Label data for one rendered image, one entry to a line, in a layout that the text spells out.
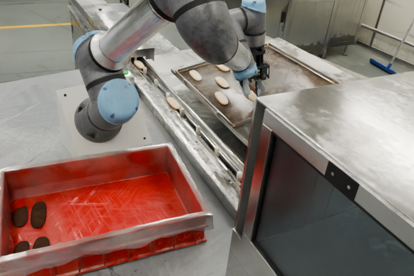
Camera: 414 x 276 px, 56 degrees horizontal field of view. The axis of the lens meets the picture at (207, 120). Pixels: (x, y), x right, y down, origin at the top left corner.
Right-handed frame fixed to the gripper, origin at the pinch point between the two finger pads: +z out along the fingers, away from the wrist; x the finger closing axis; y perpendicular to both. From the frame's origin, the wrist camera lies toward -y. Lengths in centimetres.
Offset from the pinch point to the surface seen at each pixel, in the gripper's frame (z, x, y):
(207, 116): 12.7, -14.5, -10.5
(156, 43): 15, -16, -98
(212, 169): 5.5, -25.5, 28.1
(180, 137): 5.2, -30.3, 8.8
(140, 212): 5, -49, 37
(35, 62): 87, -111, -280
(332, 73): 5.9, 40.8, -9.1
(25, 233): 0, -77, 38
